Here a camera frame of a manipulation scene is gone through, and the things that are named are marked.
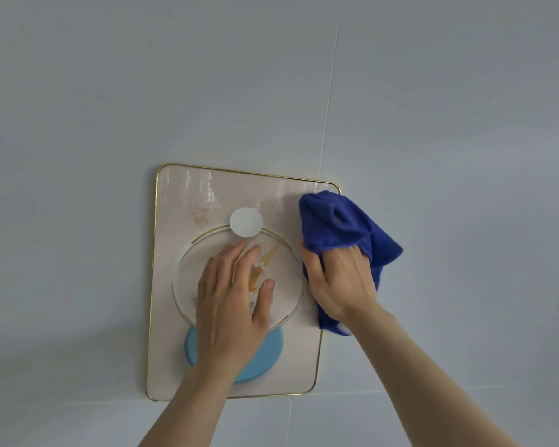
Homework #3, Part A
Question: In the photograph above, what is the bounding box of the person's left hand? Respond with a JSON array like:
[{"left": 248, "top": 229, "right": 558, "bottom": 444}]
[{"left": 190, "top": 240, "right": 276, "bottom": 383}]

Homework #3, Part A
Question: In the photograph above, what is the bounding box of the person's right hand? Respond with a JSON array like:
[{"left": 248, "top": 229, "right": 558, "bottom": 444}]
[{"left": 299, "top": 243, "right": 383, "bottom": 325}]

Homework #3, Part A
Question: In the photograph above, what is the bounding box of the blue microfibre cloth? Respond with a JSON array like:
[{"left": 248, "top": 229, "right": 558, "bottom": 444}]
[{"left": 298, "top": 190, "right": 405, "bottom": 338}]

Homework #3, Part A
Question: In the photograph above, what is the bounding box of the gold-framed flower wall picture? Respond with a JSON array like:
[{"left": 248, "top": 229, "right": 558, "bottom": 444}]
[{"left": 145, "top": 162, "right": 343, "bottom": 403}]

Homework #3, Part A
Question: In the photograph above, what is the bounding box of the person's right forearm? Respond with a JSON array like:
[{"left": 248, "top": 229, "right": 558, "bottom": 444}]
[{"left": 347, "top": 305, "right": 520, "bottom": 447}]

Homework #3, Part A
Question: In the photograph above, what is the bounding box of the person's left forearm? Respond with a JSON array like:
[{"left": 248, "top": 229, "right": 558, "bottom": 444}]
[{"left": 137, "top": 365, "right": 239, "bottom": 447}]

